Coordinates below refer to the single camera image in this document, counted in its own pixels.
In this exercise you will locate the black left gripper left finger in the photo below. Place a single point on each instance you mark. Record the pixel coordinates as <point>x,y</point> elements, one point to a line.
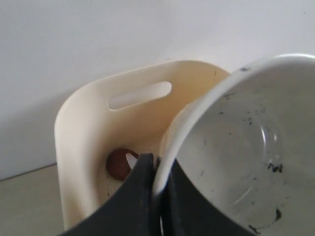
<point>128,211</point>

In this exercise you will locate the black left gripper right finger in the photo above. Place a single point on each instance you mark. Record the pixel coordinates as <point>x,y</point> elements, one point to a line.
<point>186,212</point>

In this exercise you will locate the cream plastic bin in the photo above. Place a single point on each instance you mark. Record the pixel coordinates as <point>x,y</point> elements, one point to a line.
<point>87,130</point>

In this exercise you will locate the pale green bowl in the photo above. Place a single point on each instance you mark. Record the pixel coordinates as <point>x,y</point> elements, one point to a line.
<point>248,146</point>

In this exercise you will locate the dark wooden spoon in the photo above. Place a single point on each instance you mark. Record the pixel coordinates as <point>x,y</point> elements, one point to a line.
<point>120,162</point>

